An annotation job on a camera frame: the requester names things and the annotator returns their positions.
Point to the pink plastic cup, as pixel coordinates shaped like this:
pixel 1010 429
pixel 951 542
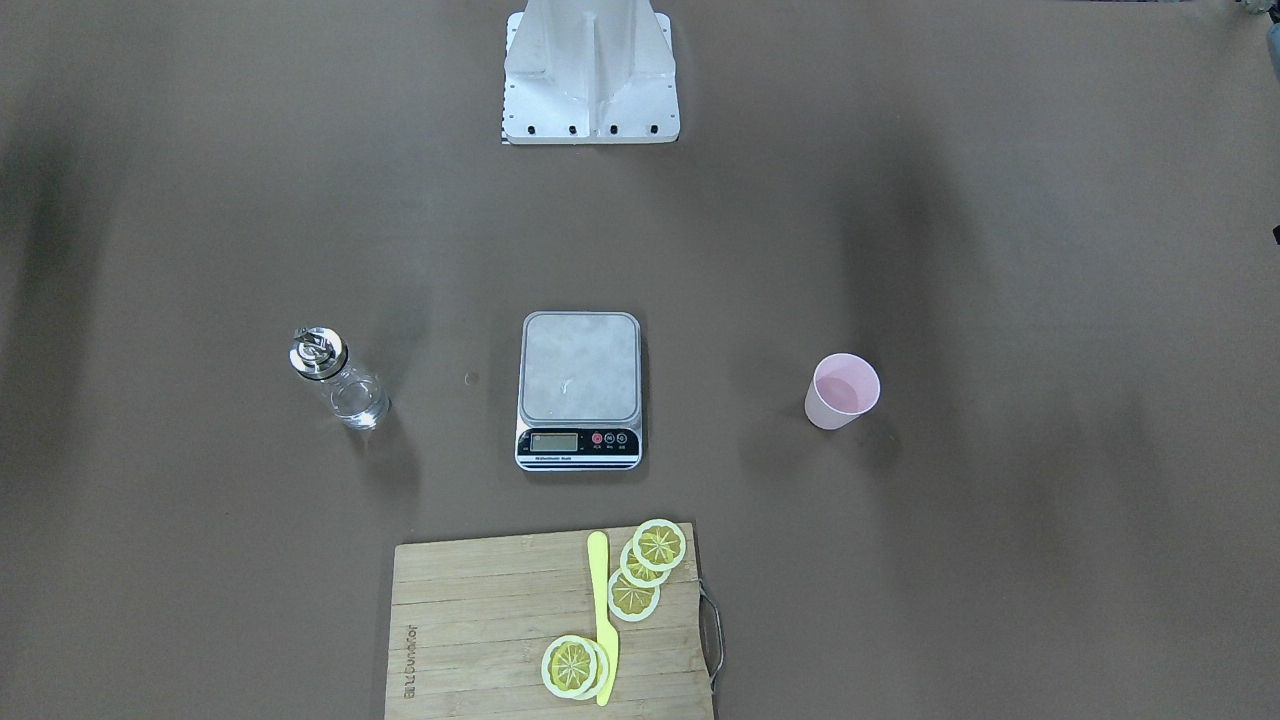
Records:
pixel 843 388

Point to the glass sauce bottle metal cap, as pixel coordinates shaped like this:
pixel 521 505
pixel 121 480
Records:
pixel 354 395

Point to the silver digital kitchen scale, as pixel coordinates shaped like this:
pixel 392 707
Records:
pixel 580 392

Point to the lemon slice middle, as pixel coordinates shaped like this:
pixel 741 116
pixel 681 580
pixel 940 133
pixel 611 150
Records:
pixel 636 573

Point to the yellow plastic knife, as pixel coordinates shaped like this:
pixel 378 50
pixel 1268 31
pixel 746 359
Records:
pixel 599 555

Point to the wooden cutting board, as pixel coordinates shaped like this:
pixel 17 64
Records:
pixel 471 618

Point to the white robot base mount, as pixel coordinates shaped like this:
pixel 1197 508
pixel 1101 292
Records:
pixel 589 73

